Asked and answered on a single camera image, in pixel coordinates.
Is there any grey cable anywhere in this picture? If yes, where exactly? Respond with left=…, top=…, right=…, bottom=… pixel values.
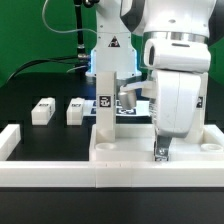
left=41, top=0, right=99, bottom=36

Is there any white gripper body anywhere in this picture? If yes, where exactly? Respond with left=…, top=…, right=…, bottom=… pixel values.
left=152, top=70, right=201, bottom=138

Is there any black corrugated hose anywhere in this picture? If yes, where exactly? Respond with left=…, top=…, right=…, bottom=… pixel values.
left=73, top=0, right=86, bottom=58

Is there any black cable bundle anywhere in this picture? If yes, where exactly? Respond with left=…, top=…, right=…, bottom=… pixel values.
left=6, top=55, right=92, bottom=83

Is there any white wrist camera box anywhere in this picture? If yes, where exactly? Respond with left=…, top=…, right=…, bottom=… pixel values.
left=118, top=81, right=156, bottom=109

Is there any white U-shaped fence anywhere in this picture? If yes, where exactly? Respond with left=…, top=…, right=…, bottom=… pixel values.
left=0, top=124, right=224, bottom=188

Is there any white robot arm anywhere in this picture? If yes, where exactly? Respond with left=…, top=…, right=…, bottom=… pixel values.
left=91, top=0, right=221, bottom=161

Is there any fiducial marker sheet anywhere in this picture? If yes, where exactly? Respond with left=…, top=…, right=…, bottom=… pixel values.
left=84, top=100, right=150, bottom=117

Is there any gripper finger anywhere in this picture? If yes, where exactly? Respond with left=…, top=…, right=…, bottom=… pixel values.
left=154, top=133, right=172, bottom=161

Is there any white desk top tray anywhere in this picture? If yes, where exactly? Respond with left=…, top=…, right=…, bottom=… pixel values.
left=89, top=124, right=224, bottom=168

